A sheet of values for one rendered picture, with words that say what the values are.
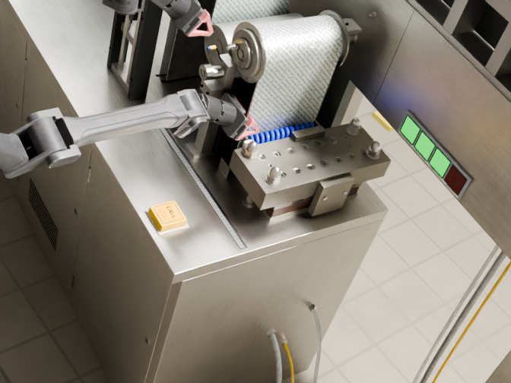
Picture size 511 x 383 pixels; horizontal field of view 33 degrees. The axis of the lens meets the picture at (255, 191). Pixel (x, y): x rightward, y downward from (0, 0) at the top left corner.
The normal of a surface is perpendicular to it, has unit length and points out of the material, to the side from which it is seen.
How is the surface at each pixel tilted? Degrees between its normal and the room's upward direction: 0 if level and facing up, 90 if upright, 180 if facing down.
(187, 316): 90
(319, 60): 90
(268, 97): 90
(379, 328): 0
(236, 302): 90
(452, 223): 0
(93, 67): 0
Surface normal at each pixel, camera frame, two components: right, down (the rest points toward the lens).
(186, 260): 0.23, -0.69
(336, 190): 0.50, 0.69
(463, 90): -0.84, 0.22
